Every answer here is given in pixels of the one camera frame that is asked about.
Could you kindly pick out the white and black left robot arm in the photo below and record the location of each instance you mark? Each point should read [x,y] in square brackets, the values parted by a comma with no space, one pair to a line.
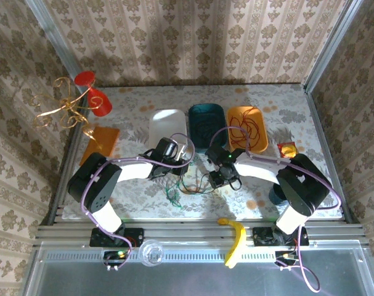
[134,171]

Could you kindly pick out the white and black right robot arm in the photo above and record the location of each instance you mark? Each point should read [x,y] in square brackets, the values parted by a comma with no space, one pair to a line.
[257,169]

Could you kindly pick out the floral patterned tablecloth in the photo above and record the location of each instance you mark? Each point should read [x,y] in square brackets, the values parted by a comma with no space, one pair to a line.
[205,209]

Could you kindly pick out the white plastic bin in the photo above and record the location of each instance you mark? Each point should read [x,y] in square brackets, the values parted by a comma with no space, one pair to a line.
[166,123]

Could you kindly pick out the orange plastic bin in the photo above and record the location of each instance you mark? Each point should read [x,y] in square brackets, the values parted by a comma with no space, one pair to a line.
[262,145]

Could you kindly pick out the teal plastic bin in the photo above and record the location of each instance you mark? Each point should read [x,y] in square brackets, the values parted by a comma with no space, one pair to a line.
[219,111]

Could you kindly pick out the dark blue cup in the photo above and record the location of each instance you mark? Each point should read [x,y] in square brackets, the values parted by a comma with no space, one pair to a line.
[274,197]

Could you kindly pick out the yellow banana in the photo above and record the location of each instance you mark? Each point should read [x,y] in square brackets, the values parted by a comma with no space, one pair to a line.
[237,243]

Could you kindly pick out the orange rectangular block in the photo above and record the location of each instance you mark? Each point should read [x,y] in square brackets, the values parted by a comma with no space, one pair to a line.
[102,142]

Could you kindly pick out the red and yellow snack packet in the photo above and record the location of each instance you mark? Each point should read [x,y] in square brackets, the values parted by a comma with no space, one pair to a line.
[287,150]

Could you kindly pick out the red plastic goblet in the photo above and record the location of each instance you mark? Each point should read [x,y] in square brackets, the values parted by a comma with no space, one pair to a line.
[104,108]

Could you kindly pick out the clear plastic cup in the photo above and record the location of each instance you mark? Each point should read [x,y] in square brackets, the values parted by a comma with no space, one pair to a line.
[150,253]

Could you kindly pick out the small black circuit board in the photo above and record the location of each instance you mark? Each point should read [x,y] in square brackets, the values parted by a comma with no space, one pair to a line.
[285,257]
[116,257]

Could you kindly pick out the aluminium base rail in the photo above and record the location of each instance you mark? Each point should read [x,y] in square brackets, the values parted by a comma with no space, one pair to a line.
[180,231]

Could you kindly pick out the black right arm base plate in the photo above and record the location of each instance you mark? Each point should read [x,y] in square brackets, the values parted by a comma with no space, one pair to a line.
[262,237]

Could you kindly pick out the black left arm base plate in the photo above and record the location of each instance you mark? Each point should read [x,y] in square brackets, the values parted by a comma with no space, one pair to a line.
[137,235]

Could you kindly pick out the aluminium frame side rail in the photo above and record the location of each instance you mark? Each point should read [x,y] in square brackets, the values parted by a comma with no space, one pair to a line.
[331,43]
[58,49]

